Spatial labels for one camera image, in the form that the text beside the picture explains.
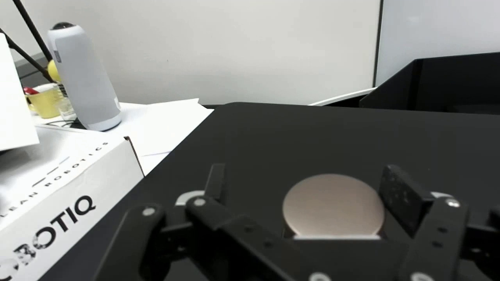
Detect black panel structure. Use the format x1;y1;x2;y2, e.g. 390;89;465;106
358;51;500;117

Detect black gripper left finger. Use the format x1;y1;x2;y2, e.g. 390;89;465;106
93;162;301;281

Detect small silver black cylinder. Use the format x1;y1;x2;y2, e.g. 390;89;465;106
282;172;388;242

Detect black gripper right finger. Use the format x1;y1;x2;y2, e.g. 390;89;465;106
379;162;500;281

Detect black tripod legs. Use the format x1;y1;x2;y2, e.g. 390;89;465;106
0;0;57;83

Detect white Robotiq cardboard box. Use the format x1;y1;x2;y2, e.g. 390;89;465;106
0;123;147;281

